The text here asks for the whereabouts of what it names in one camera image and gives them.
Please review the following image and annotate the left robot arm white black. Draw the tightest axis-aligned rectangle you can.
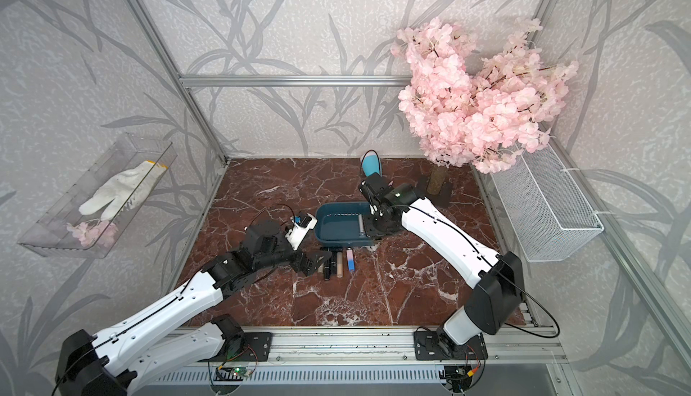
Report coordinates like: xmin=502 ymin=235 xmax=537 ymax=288
xmin=52 ymin=212 xmax=330 ymax=395

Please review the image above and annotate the aluminium front rail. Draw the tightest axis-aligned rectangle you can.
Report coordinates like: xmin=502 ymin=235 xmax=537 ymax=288
xmin=244 ymin=326 xmax=568 ymax=366

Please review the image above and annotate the clear acrylic wall shelf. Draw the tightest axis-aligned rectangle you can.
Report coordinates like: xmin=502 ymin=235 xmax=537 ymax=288
xmin=18 ymin=133 xmax=177 ymax=259

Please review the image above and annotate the pink flower on shelf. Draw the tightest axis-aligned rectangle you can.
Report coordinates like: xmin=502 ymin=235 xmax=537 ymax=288
xmin=66 ymin=220 xmax=119 ymax=248

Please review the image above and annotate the pink artificial blossom tree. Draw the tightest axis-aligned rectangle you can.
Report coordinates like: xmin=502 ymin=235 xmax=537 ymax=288
xmin=392 ymin=18 xmax=579 ymax=203

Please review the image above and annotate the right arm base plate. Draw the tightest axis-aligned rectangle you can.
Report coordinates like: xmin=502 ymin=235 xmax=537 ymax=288
xmin=413 ymin=327 xmax=488 ymax=362

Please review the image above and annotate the tan lipstick tube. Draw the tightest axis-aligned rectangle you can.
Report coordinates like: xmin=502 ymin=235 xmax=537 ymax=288
xmin=336 ymin=252 xmax=344 ymax=278

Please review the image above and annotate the teal plastic storage box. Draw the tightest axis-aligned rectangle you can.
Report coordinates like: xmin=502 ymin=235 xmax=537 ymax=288
xmin=314 ymin=202 xmax=374 ymax=248

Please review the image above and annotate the circuit board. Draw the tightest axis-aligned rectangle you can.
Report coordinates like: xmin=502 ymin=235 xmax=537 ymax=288
xmin=438 ymin=365 xmax=479 ymax=394
xmin=213 ymin=366 xmax=256 ymax=383

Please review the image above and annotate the white wire mesh basket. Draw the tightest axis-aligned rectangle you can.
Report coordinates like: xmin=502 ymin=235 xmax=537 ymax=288
xmin=491 ymin=147 xmax=604 ymax=263

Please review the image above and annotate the right circuit board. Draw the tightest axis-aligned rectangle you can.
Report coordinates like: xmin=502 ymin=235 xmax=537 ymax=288
xmin=438 ymin=365 xmax=479 ymax=394

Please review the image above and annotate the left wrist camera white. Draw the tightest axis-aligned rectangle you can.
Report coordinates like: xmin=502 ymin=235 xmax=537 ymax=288
xmin=286 ymin=212 xmax=318 ymax=250

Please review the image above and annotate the blue pink lipstick tube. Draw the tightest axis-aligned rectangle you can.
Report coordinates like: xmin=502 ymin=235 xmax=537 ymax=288
xmin=347 ymin=248 xmax=356 ymax=273

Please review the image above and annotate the white cotton glove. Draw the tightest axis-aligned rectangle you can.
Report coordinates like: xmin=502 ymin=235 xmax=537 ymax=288
xmin=78 ymin=160 xmax=168 ymax=221

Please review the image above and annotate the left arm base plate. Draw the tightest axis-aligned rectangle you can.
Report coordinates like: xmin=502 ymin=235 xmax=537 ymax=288
xmin=208 ymin=332 xmax=273 ymax=363

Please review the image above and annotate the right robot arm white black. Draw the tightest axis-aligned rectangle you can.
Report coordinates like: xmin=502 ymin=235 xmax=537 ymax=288
xmin=359 ymin=173 xmax=525 ymax=347

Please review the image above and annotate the left circuit board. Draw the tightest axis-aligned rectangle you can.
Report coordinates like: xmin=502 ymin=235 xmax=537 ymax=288
xmin=213 ymin=366 xmax=256 ymax=383

